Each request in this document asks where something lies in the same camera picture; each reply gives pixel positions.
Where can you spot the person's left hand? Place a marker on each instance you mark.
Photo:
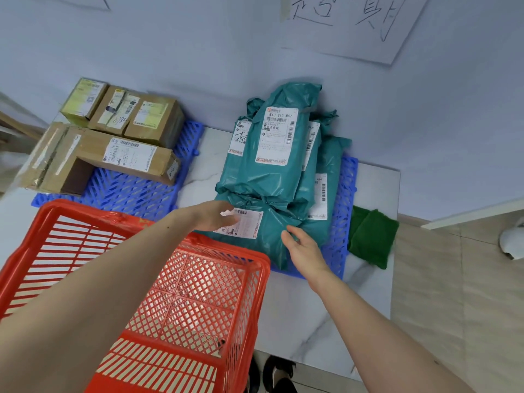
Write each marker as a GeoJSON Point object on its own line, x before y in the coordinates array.
{"type": "Point", "coordinates": [211, 216]}

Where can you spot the person's right hand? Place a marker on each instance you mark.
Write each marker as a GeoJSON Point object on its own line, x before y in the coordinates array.
{"type": "Point", "coordinates": [307, 257]}

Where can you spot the blue plastic pallet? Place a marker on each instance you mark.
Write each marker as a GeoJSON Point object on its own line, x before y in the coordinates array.
{"type": "Point", "coordinates": [135, 196]}
{"type": "Point", "coordinates": [344, 208]}

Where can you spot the green cloth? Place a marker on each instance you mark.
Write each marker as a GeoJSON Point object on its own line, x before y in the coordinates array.
{"type": "Point", "coordinates": [372, 237]}

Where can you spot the handwritten label teal mailer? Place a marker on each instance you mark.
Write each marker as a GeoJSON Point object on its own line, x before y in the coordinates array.
{"type": "Point", "coordinates": [239, 137]}

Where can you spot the small cardboard box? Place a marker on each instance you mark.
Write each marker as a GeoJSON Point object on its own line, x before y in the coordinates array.
{"type": "Point", "coordinates": [172, 126]}

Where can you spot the long cardboard box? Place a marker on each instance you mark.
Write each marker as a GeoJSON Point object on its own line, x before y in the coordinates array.
{"type": "Point", "coordinates": [90, 149]}

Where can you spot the taped brown cardboard box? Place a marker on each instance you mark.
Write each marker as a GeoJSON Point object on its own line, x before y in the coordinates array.
{"type": "Point", "coordinates": [96, 124]}

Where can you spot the large taped cardboard box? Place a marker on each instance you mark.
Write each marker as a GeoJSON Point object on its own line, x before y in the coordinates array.
{"type": "Point", "coordinates": [53, 180]}

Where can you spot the yellow label cardboard box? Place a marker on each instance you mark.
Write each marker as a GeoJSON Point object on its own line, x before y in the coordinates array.
{"type": "Point", "coordinates": [71, 114]}

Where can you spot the red plastic basket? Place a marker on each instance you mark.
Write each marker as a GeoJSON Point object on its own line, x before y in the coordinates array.
{"type": "Point", "coordinates": [135, 376]}

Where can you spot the person's left forearm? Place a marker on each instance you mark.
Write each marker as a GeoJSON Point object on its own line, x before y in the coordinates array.
{"type": "Point", "coordinates": [82, 302]}

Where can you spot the person's right forearm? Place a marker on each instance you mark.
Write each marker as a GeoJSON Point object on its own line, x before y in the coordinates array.
{"type": "Point", "coordinates": [380, 343]}

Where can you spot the person's black right shoe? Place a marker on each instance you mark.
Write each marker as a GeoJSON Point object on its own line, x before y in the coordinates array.
{"type": "Point", "coordinates": [280, 374]}

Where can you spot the person's black shoe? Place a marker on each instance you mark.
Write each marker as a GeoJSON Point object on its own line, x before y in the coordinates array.
{"type": "Point", "coordinates": [280, 374]}
{"type": "Point", "coordinates": [253, 378]}

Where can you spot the person's black left shoe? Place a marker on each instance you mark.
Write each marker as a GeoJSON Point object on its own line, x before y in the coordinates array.
{"type": "Point", "coordinates": [253, 378]}

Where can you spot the wooden chair dark seat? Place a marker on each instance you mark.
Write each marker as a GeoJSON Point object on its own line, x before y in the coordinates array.
{"type": "Point", "coordinates": [16, 130]}

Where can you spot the straight-edge paper wall sign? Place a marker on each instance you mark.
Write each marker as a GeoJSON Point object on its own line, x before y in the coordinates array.
{"type": "Point", "coordinates": [348, 40]}

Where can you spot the torn-edge paper wall sign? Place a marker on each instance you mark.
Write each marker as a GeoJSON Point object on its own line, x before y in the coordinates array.
{"type": "Point", "coordinates": [82, 0]}

